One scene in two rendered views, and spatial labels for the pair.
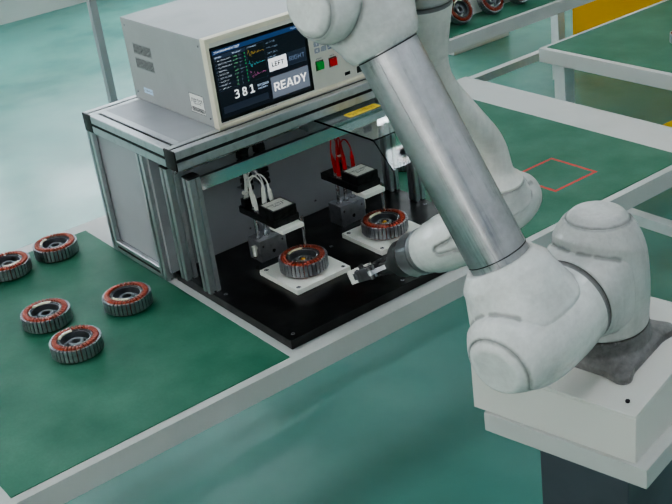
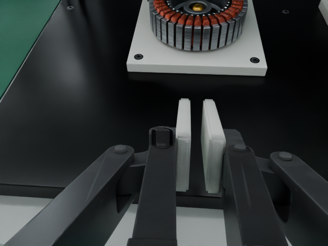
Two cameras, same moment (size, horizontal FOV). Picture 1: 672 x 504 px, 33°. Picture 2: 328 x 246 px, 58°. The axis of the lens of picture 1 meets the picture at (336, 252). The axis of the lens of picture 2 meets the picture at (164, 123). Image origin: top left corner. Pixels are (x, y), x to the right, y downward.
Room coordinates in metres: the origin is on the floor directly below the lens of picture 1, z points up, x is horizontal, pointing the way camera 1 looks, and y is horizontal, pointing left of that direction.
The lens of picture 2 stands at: (2.00, -0.10, 0.98)
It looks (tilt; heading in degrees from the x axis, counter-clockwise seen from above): 50 degrees down; 41
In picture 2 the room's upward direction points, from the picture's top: 2 degrees counter-clockwise
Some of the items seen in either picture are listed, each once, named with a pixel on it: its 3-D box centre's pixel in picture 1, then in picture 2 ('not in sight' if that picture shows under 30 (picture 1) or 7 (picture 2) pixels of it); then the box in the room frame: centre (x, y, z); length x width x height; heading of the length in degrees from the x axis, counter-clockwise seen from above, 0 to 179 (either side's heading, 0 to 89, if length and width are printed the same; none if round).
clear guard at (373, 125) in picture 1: (385, 126); not in sight; (2.44, -0.15, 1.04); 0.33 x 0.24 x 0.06; 34
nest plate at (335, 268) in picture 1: (304, 270); (195, 30); (2.27, 0.08, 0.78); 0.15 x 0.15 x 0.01; 34
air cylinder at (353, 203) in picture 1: (347, 209); not in sight; (2.53, -0.04, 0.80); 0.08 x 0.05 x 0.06; 124
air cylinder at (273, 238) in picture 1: (267, 244); not in sight; (2.39, 0.16, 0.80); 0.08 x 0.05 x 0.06; 124
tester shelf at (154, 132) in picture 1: (249, 97); not in sight; (2.61, 0.16, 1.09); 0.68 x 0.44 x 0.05; 124
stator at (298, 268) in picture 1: (303, 260); (197, 12); (2.27, 0.08, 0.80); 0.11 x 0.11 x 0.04
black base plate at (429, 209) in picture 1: (343, 255); (289, 37); (2.35, -0.02, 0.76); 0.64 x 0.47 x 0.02; 124
